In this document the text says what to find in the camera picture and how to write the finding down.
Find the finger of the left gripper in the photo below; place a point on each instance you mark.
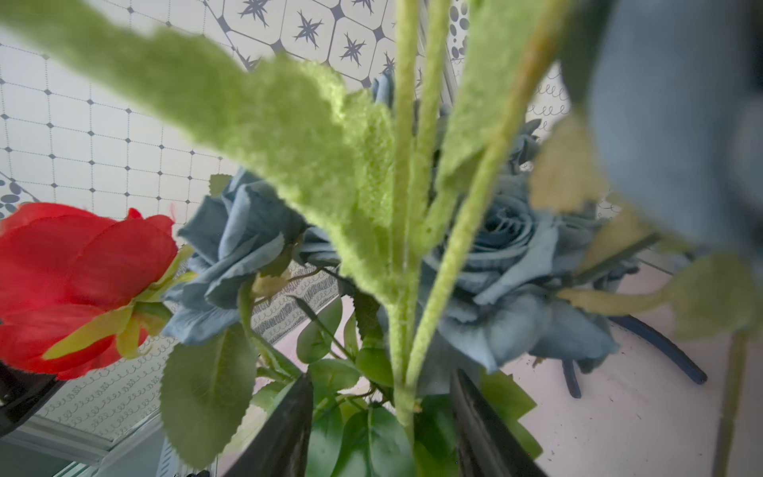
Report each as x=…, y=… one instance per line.
x=22, y=395

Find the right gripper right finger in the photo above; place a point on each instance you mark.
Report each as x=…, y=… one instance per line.
x=484, y=445

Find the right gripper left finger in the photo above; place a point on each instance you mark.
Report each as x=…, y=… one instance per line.
x=281, y=446

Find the yellow poppy spray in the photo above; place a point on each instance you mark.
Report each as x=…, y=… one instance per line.
x=399, y=182

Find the red rose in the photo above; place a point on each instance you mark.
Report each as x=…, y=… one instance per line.
x=80, y=292

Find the dusty blue rose bunch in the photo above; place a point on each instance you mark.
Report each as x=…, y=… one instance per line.
x=500, y=308

